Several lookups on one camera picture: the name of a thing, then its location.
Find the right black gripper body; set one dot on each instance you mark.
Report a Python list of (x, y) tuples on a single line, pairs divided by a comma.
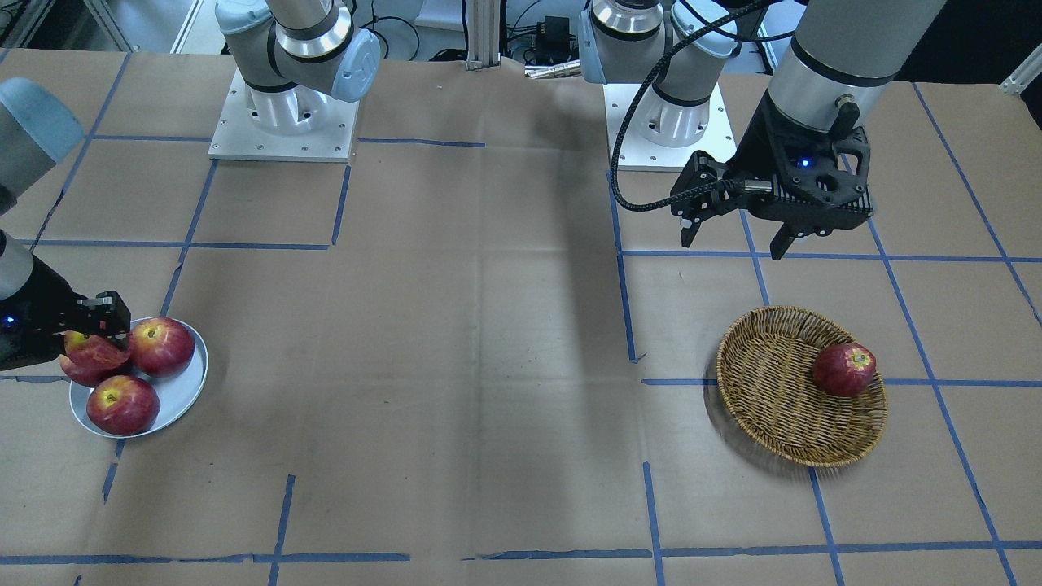
[(34, 317)]

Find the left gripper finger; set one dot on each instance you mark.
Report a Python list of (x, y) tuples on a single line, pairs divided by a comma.
[(781, 242), (689, 229)]

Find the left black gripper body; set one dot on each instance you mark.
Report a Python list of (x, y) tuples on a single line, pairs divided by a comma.
[(753, 150)]

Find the red yellow apple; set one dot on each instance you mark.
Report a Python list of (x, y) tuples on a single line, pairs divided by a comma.
[(93, 352)]

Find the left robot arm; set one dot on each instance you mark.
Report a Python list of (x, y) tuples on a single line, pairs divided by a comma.
[(840, 52)]

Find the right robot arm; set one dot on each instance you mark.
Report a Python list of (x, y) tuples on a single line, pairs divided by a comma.
[(298, 63)]

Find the red apple plate back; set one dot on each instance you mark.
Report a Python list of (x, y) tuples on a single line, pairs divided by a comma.
[(161, 346)]

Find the red apple plate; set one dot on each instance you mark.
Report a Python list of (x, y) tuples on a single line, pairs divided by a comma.
[(161, 346), (123, 405), (88, 376)]

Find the red apple plate front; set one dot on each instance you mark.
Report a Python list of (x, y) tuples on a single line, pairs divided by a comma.
[(123, 405)]

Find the grey round plate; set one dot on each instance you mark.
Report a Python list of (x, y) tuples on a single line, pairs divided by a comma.
[(177, 394)]

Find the dark red basket apple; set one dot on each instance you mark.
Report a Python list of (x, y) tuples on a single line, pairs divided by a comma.
[(844, 369)]

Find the woven wicker basket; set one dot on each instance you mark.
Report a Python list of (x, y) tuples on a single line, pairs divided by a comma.
[(764, 377)]

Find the black electronics box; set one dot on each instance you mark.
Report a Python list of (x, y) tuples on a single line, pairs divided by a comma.
[(553, 35)]

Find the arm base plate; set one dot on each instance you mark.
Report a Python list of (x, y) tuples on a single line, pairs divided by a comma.
[(643, 146), (295, 125)]

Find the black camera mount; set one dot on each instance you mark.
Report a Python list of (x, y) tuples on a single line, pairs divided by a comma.
[(35, 318), (819, 177)]

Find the aluminium frame post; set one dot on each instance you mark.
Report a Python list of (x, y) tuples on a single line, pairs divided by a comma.
[(483, 33)]

